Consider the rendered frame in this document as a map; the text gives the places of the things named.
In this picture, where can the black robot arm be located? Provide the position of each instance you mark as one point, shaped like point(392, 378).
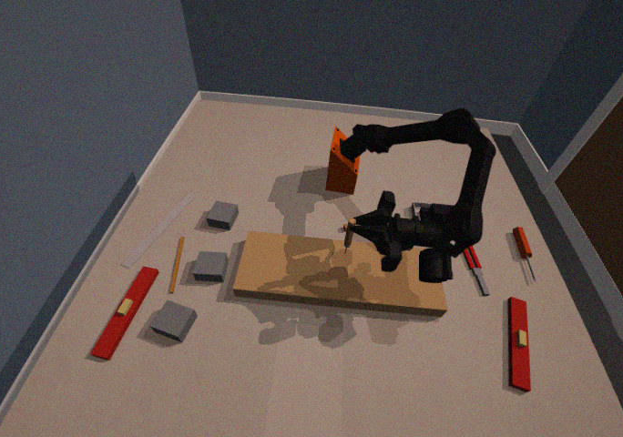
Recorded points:
point(464, 222)

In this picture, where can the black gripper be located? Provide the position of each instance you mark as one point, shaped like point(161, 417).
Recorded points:
point(375, 228)

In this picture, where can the tan wooden floor panel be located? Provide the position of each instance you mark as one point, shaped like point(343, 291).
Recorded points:
point(314, 271)

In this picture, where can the red flat bar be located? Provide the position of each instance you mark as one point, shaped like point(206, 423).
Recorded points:
point(518, 367)
point(128, 307)

